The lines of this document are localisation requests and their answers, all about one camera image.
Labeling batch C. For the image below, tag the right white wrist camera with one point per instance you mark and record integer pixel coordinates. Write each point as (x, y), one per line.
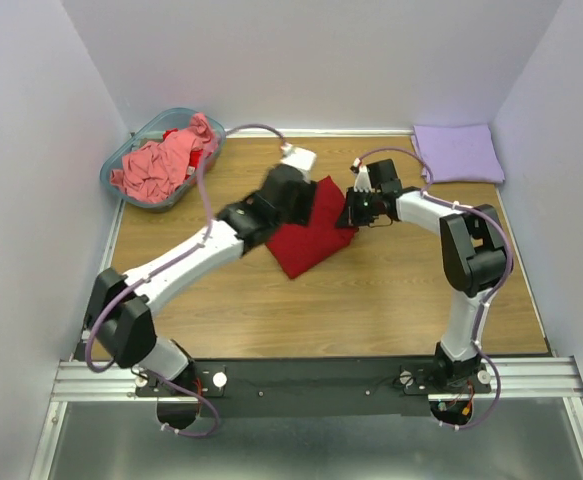
(362, 181)

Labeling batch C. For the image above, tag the clear blue plastic bin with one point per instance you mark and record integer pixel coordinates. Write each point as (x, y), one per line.
(153, 130)

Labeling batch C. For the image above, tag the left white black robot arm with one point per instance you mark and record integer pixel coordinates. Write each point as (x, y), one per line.
(122, 306)

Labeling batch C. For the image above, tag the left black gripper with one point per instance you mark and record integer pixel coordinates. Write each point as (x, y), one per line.
(306, 201)

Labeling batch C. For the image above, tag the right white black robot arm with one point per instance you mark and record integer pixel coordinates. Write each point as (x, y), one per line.
(476, 256)

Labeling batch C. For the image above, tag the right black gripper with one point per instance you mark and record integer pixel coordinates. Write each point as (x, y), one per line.
(346, 219)

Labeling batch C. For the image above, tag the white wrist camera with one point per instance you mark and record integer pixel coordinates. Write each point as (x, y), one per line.
(362, 181)
(301, 159)

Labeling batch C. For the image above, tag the pink t shirt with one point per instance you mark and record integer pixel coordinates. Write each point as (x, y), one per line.
(156, 171)

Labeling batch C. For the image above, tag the folded lavender t shirt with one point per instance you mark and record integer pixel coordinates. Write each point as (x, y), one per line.
(457, 154)

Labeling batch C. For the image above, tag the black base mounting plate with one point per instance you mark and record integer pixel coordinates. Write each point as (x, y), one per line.
(314, 387)

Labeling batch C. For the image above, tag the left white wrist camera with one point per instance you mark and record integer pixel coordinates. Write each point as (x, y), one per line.
(301, 159)

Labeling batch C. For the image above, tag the dark red t shirt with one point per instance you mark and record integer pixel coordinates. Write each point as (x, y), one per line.
(297, 249)

